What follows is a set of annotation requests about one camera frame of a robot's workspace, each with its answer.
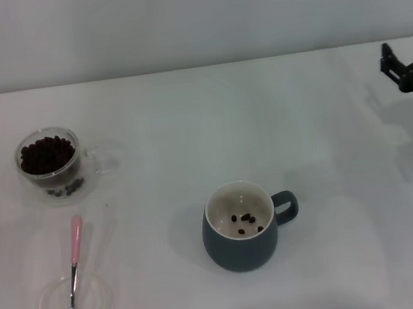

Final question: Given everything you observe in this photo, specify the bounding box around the dark green ceramic mug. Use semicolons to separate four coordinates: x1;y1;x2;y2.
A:
196;173;307;277

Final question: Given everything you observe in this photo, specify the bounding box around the pink-handled metal spoon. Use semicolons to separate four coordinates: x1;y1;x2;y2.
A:
43;213;94;309

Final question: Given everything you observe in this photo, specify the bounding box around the pile of coffee beans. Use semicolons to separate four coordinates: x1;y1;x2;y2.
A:
17;132;79;177

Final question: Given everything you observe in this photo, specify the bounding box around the clear glass saucer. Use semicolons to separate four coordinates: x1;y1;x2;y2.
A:
32;267;117;309

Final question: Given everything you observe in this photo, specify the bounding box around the clear double-wall glass cup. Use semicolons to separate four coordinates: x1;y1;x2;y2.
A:
10;118;125;212

